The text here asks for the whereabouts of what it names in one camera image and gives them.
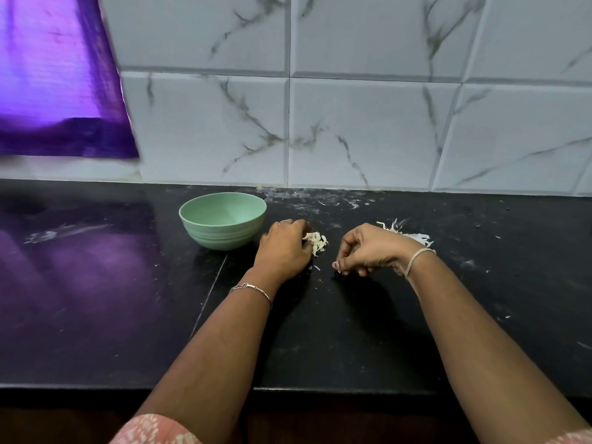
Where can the purple cloth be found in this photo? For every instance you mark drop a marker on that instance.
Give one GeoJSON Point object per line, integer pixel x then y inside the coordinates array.
{"type": "Point", "coordinates": [60, 74]}

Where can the pink patterned right sleeve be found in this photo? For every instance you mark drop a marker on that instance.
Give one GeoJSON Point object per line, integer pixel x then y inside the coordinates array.
{"type": "Point", "coordinates": [573, 437]}

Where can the person's right hand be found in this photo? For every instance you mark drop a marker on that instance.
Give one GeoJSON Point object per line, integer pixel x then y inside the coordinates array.
{"type": "Point", "coordinates": [375, 249]}

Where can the pink patterned sleeve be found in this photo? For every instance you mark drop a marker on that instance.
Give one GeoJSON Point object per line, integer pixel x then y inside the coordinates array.
{"type": "Point", "coordinates": [573, 437]}
{"type": "Point", "coordinates": [155, 430]}

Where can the person's left forearm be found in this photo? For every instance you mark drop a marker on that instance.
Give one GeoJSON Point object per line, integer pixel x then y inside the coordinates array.
{"type": "Point", "coordinates": [208, 360]}

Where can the person's right forearm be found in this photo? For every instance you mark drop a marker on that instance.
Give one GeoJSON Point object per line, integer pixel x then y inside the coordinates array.
{"type": "Point", "coordinates": [490, 351]}

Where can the mint green bowl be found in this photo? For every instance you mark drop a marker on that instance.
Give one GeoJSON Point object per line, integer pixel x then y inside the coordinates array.
{"type": "Point", "coordinates": [222, 217]}

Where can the pink patterned left sleeve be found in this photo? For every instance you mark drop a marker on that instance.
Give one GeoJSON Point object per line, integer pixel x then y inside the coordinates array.
{"type": "Point", "coordinates": [155, 430]}

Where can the person's left hand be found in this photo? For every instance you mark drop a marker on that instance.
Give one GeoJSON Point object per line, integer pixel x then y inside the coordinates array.
{"type": "Point", "coordinates": [282, 254]}

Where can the pile of white garlic peels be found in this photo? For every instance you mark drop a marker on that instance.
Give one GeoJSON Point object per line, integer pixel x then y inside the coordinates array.
{"type": "Point", "coordinates": [407, 234]}

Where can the garlic clove cluster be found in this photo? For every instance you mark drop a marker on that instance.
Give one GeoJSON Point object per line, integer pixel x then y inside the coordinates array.
{"type": "Point", "coordinates": [316, 241]}

